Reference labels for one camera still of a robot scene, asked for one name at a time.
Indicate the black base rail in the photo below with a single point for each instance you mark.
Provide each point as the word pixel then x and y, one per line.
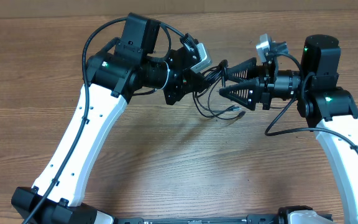
pixel 249 219

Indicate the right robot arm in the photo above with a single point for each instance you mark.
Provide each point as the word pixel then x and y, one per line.
pixel 330 111

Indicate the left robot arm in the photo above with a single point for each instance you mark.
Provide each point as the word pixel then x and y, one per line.
pixel 112 76

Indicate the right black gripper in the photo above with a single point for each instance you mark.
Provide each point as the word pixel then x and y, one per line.
pixel 254 88

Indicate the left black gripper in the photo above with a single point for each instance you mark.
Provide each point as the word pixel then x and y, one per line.
pixel 188 83

